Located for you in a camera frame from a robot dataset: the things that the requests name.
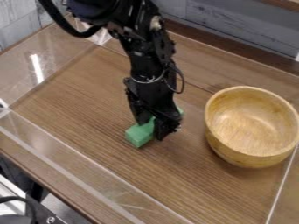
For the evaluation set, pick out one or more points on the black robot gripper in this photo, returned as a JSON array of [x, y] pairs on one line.
[[151, 99]]

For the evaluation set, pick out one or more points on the green rectangular block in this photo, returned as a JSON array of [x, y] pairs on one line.
[[141, 134]]

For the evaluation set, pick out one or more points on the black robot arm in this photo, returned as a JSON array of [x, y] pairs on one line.
[[134, 21]]

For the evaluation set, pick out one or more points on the brown wooden bowl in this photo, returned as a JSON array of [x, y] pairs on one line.
[[251, 126]]

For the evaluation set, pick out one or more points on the clear acrylic tray wall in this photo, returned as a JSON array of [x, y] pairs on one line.
[[66, 116]]

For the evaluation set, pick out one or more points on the clear acrylic corner bracket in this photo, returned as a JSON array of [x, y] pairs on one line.
[[99, 38]]

